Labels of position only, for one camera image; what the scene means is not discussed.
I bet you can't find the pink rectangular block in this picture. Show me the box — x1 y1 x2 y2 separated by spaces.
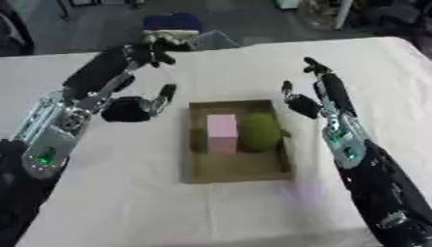
205 113 240 155

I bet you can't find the white crumpled cloth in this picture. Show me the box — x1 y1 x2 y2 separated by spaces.
140 29 202 46

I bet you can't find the dark blue chair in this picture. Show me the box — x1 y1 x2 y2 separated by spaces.
140 13 204 33

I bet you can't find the green oval toy fruit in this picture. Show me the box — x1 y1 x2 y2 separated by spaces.
237 111 284 153

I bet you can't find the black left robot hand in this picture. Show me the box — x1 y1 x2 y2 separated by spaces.
61 42 179 124

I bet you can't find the tan cardboard box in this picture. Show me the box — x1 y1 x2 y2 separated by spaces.
180 99 296 185

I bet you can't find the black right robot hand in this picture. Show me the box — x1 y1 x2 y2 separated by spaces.
280 56 358 121

